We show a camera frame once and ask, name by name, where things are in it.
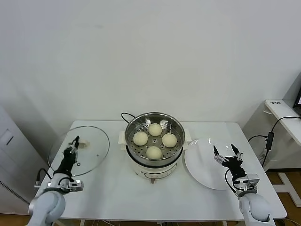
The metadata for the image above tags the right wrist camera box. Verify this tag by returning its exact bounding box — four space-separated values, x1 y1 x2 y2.
232 173 261 192

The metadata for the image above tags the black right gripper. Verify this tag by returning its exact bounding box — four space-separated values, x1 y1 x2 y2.
213 143 246 179

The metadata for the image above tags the white cabinet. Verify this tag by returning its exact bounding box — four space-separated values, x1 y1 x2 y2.
0 105 49 215

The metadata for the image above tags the round glass pot lid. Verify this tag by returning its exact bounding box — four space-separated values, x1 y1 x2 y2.
48 126 111 177

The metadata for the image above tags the black laptop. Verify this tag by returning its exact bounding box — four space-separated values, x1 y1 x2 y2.
293 70 301 116

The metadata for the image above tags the white steamed baozi bun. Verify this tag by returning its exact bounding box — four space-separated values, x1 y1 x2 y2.
162 133 177 148
133 131 149 146
148 124 162 137
146 145 162 160

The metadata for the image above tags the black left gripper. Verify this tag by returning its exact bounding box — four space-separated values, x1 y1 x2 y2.
57 135 80 176

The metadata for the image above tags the round white plate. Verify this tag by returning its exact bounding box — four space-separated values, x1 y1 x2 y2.
184 138 239 191

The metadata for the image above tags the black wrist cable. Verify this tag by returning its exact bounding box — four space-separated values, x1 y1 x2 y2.
34 168 53 188
224 169 238 196

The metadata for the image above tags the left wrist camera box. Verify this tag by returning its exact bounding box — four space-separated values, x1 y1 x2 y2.
68 179 85 192

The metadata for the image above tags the black cooker power cable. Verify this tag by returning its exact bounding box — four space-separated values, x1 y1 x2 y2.
121 113 136 123

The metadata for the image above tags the white side desk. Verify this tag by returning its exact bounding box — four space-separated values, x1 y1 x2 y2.
243 98 301 205

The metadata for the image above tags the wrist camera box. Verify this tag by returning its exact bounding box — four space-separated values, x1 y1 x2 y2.
232 173 261 192
68 179 85 192

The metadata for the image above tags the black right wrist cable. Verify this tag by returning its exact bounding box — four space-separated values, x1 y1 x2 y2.
224 169 238 196

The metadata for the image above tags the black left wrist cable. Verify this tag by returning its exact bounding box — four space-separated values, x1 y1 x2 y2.
34 168 53 188

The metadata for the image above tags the black adapter power cable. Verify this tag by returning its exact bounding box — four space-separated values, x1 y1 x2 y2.
248 115 301 167

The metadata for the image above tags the cream electric cooker base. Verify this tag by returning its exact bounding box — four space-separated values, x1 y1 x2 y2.
118 129 192 184

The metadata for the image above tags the perforated steel steamer basket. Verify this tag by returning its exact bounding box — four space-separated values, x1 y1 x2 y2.
124 113 185 165

